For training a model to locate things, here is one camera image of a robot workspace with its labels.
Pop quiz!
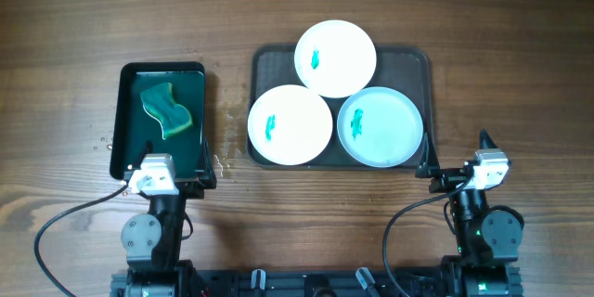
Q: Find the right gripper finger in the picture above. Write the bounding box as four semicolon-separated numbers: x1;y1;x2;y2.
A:
479;129;497;149
415;133;440;178

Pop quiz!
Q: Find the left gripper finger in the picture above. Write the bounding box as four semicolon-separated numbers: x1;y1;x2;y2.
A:
198;141;214;181
131;140;153;170

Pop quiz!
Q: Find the green yellow sponge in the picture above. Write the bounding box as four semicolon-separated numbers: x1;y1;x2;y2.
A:
140;83;193;140

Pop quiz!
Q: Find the pale blue plate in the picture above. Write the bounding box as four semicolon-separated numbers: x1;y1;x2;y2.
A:
336;86;424;168

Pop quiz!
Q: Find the white plate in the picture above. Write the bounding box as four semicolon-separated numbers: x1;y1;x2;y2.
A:
293;19;377;98
247;84;333;166

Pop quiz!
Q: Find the white plate top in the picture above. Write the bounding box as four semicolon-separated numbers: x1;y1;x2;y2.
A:
293;19;377;98

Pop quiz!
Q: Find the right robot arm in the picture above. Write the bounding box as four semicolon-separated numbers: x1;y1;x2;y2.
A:
416;130;524;297

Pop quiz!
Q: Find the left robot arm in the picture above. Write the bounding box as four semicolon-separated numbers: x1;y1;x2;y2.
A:
110;141;216;297

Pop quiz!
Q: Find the black serving tray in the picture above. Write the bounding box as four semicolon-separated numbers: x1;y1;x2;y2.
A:
248;44;435;171

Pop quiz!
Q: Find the black water basin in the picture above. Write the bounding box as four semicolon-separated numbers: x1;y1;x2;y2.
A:
110;61;206;180

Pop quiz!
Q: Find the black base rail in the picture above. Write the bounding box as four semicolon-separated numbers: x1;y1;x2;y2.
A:
110;266;524;297

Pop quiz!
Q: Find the left black cable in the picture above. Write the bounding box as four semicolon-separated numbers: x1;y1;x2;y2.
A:
32;184;130;297

